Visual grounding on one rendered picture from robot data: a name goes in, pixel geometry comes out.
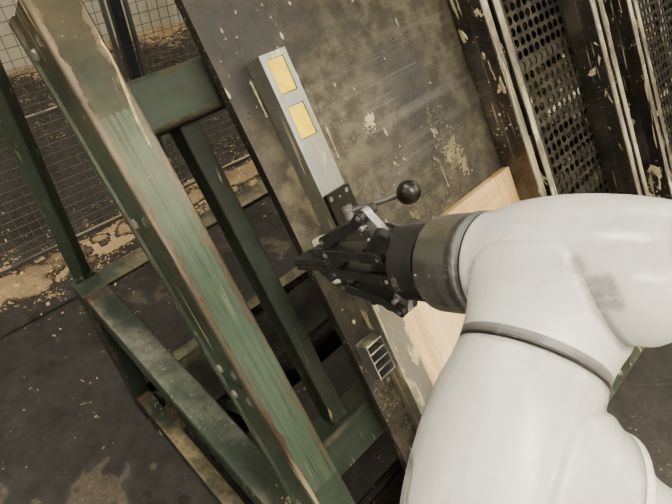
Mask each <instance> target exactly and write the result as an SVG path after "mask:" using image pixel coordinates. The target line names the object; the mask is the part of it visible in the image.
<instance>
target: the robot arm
mask: <svg viewBox="0 0 672 504"><path fill-rule="evenodd" d="M377 212H378V208H377V206H376V205H375V204H374V203H370V204H368V205H367V206H365V207H364V208H362V209H361V210H360V211H358V212H356V213H355V214H354V216H353V217H352V219H351V220H349V221H347V222H345V223H343V224H341V225H339V226H337V227H335V228H334V229H332V230H331V231H329V232H328V233H326V234H325V235H323V236H322V237H320V238H319V243H320V244H318V245H316V246H315V247H314V248H312V249H309V250H307V251H306V252H304V253H303V254H301V255H300V256H298V257H297V258H295V259H294V260H293V261H294V263H295V265H296V267H297V269H298V270H305V271H320V273H321V274H322V275H323V276H327V279H328V280H329V281H330V282H333V281H334V280H336V279H339V280H340V281H341V282H342V283H341V284H340V287H341V289H342V290H343V291H344V292H347V293H349V294H352V295H355V296H357V297H360V298H363V299H365V300H368V301H370V302H373V303H376V304H378V305H381V306H383V307H386V308H388V309H389V310H391V311H392V312H394V313H395V314H397V315H398V316H399V317H402V318H403V317H404V316H405V315H407V314H408V313H409V312H410V311H411V310H412V309H413V308H414V307H416V306H417V305H418V301H423V302H426V303H427V304H428V305H430V306H431V307H432V308H434V309H436V310H439V311H442V312H450V313H458V314H465V318H464V322H463V326H462V329H461V332H460V335H459V338H458V340H457V342H456V344H455V347H454V349H453V351H452V353H451V355H450V357H449V359H448V360H447V362H446V364H445V365H444V367H443V368H442V370H441V372H440V373H439V376H438V378H437V380H436V382H435V384H434V387H433V389H432V391H431V393H430V396H429V398H428V401H427V403H426V406H425V409H424V412H423V414H422V417H421V420H420V423H419V426H418V429H417V432H416V435H415V439H414V442H413V445H412V449H411V452H410V456H409V459H408V463H407V467H406V471H405V476H404V480H403V485H402V491H401V497H400V504H672V489H671V488H670V487H668V486H667V485H665V484H664V483H663V482H661V481H660V480H659V479H658V478H657V477H656V475H655V474H654V469H653V464H652V461H651V458H650V455H649V453H648V451H647V449H646V447H645V446H644V445H643V443H642V442H641V441H640V440H639V439H638V438H637V437H635V436H633V435H632V434H630V433H628V432H626V431H625V430H624V429H623V428H622V427H621V425H620V424H619V422H618V420H617V419H616V418H615V417H614V416H613V415H611V414H609V413H608V412H607V406H608V401H609V396H610V392H611V389H612V386H613V383H614V380H615V378H616V376H617V374H618V372H619V370H620V368H621V367H622V366H623V364H624V363H625V361H626V360H627V358H628V357H629V356H630V354H631V352H632V350H633V348H634V346H637V347H650V348H651V347H660V346H663V345H666V344H670V343H672V200H670V199H665V198H658V197H651V196H642V195H631V194H609V193H583V194H562V195H553V196H545V197H537V198H532V199H527V200H522V201H517V202H514V203H512V204H510V205H508V206H506V207H504V208H501V209H497V210H492V211H489V210H482V211H475V212H471V213H458V214H445V215H440V216H438V217H436V218H434V219H432V220H430V221H429V222H428V223H423V224H410V225H404V226H398V225H395V224H393V223H391V222H386V223H383V222H382V221H381V220H380V219H379V218H378V216H377V215H376V214H377ZM358 230H359V231H360V232H363V231H364V230H365V231H369V230H373V231H374V233H373V235H372V237H371V239H370V240H369V241H342V239H343V238H345V237H348V236H350V235H352V234H354V233H355V232H357V231H358ZM343 261H344V262H343ZM356 284H358V285H356Z"/></svg>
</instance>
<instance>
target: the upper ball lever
mask: <svg viewBox="0 0 672 504"><path fill-rule="evenodd" d="M421 195H422V189H421V186H420V185H419V183H418V182H416V181H414V180H411V179H407V180H404V181H402V182H401V183H400V184H399V185H398V186H397V189H396V193H395V194H391V195H388V196H385V197H382V198H379V199H376V200H373V201H370V202H367V203H364V204H361V205H358V206H355V207H353V206H352V204H351V203H350V202H348V203H346V204H345V205H343V206H342V207H340V208H341V209H340V210H341V213H342V215H343V217H344V219H345V222H347V221H349V220H351V219H352V217H353V216H354V214H355V213H356V212H358V211H360V210H361V209H362V208H364V207H365V206H367V205H368V204H370V203H374V204H375V205H376V206H379V205H382V204H385V203H388V202H391V201H394V200H399V201H400V202H401V203H402V204H404V205H413V204H415V203H417V202H418V201H419V200H420V198H421Z"/></svg>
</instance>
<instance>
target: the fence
mask: <svg viewBox="0 0 672 504"><path fill-rule="evenodd" d="M279 56H283V58H284V61H285V63H286V65H287V67H288V70H289V72H290V74H291V76H292V79H293V81H294V83H295V86H296V89H294V90H292V91H290V92H288V93H286V94H284V95H281V93H280V90H279V88H278V86H277V84H276V82H275V79H274V77H273V75H272V73H271V71H270V68H269V66H268V64H267V61H269V60H271V59H274V58H276V57H279ZM246 66H247V68H248V70H249V73H250V75H251V77H252V79H253V81H254V83H255V85H256V88H257V90H258V92H259V94H260V96H261V98H262V100H263V103H264V105H265V107H266V109H267V111H268V113H269V116H270V118H271V120H272V122H273V124H274V126H275V128H276V131H277V133H278V135H279V137H280V139H281V141H282V143H283V146H284V148H285V150H286V152H287V154H288V156H289V158H290V161H291V163H292V165H293V167H294V169H295V171H296V173H297V176H298V178H299V180H300V182H301V184H302V186H303V189H304V191H305V193H306V195H307V197H308V199H309V201H310V204H311V206H312V208H313V210H314V212H315V214H316V216H317V219H318V221H319V223H320V225H321V227H322V229H323V231H324V234H326V233H328V232H329V231H331V230H332V229H334V228H335V227H336V225H335V223H334V221H333V218H332V216H331V214H330V212H329V210H328V207H327V205H326V203H325V201H324V198H323V197H324V196H325V195H327V194H328V193H330V192H331V191H333V190H335V189H336V188H338V187H340V186H341V185H343V184H345V183H344V181H343V179H342V177H341V174H340V172H339V170H338V168H337V165H336V163H335V161H334V158H333V156H332V154H331V152H330V149H329V147H328V145H327V142H326V140H325V138H324V136H323V133H322V131H321V129H320V126H319V124H318V122H317V120H316V117H315V115H314V113H313V110H312V108H311V106H310V104H309V101H308V99H307V97H306V94H305V92H304V90H303V88H302V85H301V83H300V81H299V78H298V76H297V74H296V72H295V69H294V67H293V65H292V62H291V60H290V58H289V56H288V53H287V51H286V49H285V47H282V48H279V49H276V50H274V51H271V52H269V53H266V54H263V55H261V56H258V57H257V58H255V59H254V60H252V61H251V62H249V63H248V64H247V65H246ZM299 102H303V104H304V106H305V108H306V110H307V113H308V115H309V117H310V120H311V122H312V124H313V126H314V129H315V131H316V133H314V134H312V135H310V136H308V137H306V138H304V139H303V140H302V139H301V137H300V135H299V132H298V130H297V128H296V126H295V124H294V121H293V119H292V117H291V115H290V113H289V110H288V107H291V106H293V105H295V104H297V103H299ZM353 296H354V298H355V300H356V302H357V304H358V307H359V309H360V311H361V313H362V315H363V317H364V319H365V322H366V324H367V326H368V328H369V330H370V332H371V333H375V334H379V335H381V336H382V338H383V341H384V343H385V345H386V347H387V349H388V351H389V354H390V356H391V358H392V360H393V362H394V364H395V367H396V368H394V369H393V370H392V371H391V372H390V375H391V377H392V380H393V382H394V384H395V386H396V388H397V390H398V392H399V395H400V397H401V399H402V401H403V403H404V405H405V408H406V410H407V412H408V414H409V416H410V418H411V420H412V423H413V425H414V427H415V429H416V431H417V429H418V426H419V423H420V420H421V417H422V414H423V412H424V409H425V406H426V403H427V401H428V398H429V396H430V393H431V391H432V389H433V384H432V382H431V380H430V378H429V375H428V373H427V371H426V368H425V366H424V364H423V362H422V359H421V357H420V355H419V353H418V350H417V348H416V346H415V343H414V341H413V339H412V337H411V334H410V332H409V330H408V327H407V325H406V323H405V321H404V318H402V317H399V316H398V315H397V314H395V313H394V312H391V311H388V310H386V309H385V308H384V307H383V306H381V305H378V304H377V305H372V304H371V302H370V301H368V300H365V299H363V298H360V297H357V296H355V295H353Z"/></svg>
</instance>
